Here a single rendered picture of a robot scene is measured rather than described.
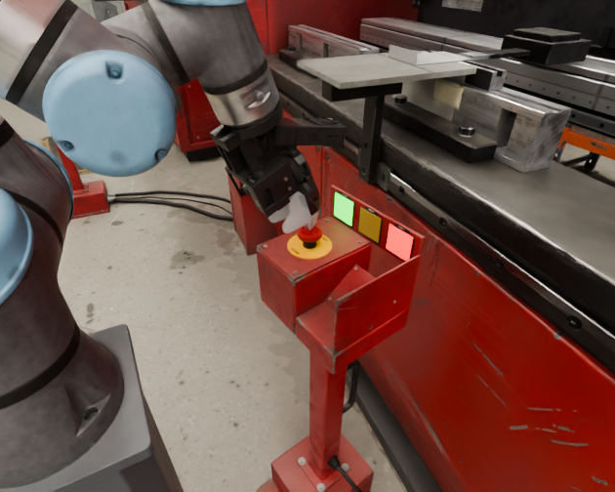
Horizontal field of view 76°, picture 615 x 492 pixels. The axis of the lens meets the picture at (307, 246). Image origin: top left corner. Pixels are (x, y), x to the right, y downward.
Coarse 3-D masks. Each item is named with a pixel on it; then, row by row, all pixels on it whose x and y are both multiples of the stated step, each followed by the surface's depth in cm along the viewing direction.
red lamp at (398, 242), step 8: (392, 232) 58; (400, 232) 57; (392, 240) 59; (400, 240) 58; (408, 240) 56; (392, 248) 60; (400, 248) 58; (408, 248) 57; (400, 256) 59; (408, 256) 58
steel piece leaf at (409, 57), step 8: (392, 48) 73; (400, 48) 71; (392, 56) 74; (400, 56) 72; (408, 56) 70; (416, 56) 68; (424, 56) 75; (432, 56) 75; (440, 56) 75; (448, 56) 75; (416, 64) 69; (424, 64) 69
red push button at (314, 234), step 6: (300, 228) 62; (306, 228) 62; (312, 228) 62; (318, 228) 62; (300, 234) 61; (306, 234) 60; (312, 234) 60; (318, 234) 61; (306, 240) 60; (312, 240) 60; (306, 246) 62; (312, 246) 62
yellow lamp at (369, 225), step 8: (360, 208) 62; (360, 216) 63; (368, 216) 62; (376, 216) 60; (360, 224) 64; (368, 224) 62; (376, 224) 61; (368, 232) 63; (376, 232) 61; (376, 240) 62
